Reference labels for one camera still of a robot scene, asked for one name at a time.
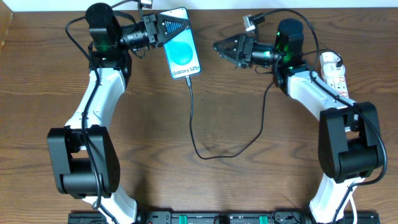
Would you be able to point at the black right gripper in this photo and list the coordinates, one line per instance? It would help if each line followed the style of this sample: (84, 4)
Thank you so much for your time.
(244, 50)

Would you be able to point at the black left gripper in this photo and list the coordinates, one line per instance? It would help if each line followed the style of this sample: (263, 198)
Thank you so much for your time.
(152, 30)

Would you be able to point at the white charger adapter plug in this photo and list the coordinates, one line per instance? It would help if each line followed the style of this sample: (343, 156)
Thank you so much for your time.
(331, 70)

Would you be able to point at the white power strip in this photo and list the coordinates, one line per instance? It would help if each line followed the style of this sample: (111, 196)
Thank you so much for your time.
(338, 84)

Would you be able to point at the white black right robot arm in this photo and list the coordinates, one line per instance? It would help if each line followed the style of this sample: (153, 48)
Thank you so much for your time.
(351, 152)

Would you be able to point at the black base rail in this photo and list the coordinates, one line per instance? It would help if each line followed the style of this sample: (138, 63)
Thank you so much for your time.
(278, 216)

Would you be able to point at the blue Samsung Galaxy smartphone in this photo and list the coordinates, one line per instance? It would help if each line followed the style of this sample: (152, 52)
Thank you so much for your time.
(181, 52)

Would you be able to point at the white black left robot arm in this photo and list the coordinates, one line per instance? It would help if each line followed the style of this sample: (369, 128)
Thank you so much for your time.
(84, 161)

